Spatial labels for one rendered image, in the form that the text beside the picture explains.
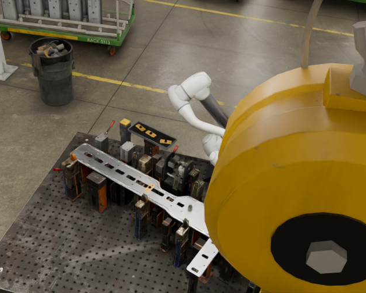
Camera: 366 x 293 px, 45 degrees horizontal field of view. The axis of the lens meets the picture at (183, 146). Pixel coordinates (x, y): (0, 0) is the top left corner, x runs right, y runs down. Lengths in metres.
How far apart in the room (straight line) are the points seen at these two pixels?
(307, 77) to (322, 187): 0.07
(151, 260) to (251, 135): 2.90
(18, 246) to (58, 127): 2.32
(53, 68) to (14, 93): 0.88
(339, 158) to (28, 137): 5.10
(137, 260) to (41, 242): 0.69
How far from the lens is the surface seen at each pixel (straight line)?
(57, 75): 5.41
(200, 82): 3.11
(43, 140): 5.18
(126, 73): 6.27
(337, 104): 0.24
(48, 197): 3.57
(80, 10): 6.98
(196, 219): 2.98
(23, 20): 7.18
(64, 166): 3.28
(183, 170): 3.14
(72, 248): 3.23
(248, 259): 0.28
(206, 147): 3.50
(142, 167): 3.26
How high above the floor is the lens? 3.27
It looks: 41 degrees down
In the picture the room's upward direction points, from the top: 5 degrees clockwise
